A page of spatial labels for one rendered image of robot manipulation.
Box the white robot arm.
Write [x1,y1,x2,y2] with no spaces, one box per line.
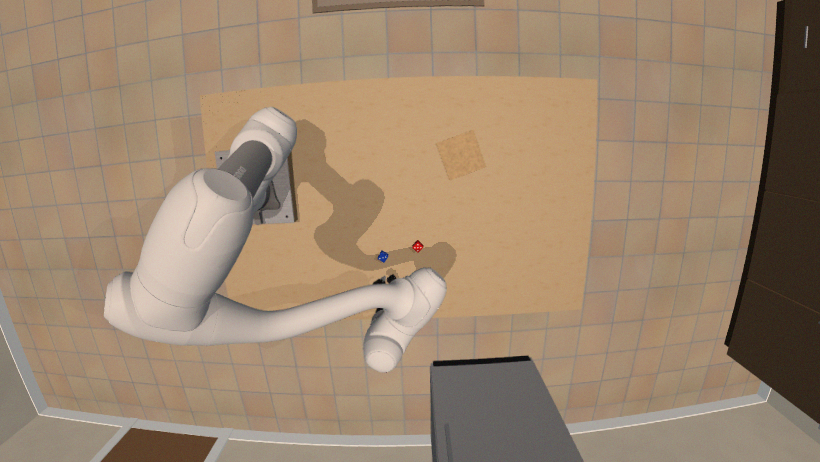
[104,107,447,373]

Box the brown mat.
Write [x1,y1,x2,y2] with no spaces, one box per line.
[436,130,486,180]

